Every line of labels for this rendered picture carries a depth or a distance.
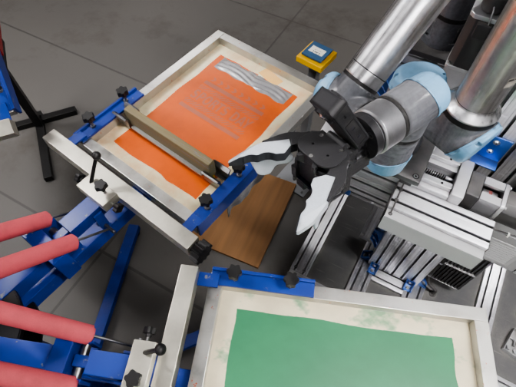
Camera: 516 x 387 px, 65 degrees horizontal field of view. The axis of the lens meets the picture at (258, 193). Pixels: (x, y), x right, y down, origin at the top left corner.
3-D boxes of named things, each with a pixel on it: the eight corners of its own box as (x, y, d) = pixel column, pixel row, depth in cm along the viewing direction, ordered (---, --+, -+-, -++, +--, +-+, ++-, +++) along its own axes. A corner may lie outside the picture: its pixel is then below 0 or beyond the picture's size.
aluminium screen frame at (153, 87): (219, 37, 181) (218, 29, 178) (329, 94, 162) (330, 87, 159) (79, 146, 148) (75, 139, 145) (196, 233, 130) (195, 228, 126)
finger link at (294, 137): (262, 166, 57) (324, 162, 56) (262, 157, 56) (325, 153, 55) (262, 142, 60) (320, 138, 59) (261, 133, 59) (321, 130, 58)
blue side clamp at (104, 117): (139, 99, 162) (134, 86, 157) (147, 104, 161) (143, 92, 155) (79, 145, 150) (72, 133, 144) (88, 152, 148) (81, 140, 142)
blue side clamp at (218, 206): (246, 168, 145) (246, 157, 139) (257, 175, 143) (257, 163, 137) (189, 227, 132) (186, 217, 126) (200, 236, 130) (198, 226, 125)
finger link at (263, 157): (233, 185, 61) (294, 182, 60) (226, 158, 56) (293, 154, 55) (233, 170, 63) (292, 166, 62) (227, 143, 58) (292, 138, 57)
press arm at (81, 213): (106, 192, 133) (101, 183, 129) (118, 201, 131) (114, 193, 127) (64, 229, 126) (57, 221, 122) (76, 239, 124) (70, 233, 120)
